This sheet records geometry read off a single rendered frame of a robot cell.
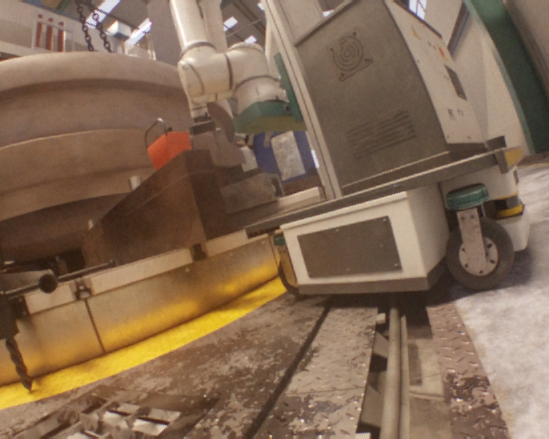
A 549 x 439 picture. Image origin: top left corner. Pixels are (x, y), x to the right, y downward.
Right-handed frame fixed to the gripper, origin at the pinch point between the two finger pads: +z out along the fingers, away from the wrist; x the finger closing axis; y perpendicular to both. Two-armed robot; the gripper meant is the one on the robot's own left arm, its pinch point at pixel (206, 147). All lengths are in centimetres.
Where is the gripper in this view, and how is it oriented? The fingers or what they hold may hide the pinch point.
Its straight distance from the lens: 167.4
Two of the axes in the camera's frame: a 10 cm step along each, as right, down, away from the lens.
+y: -5.9, -2.4, 7.7
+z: 1.5, 9.0, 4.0
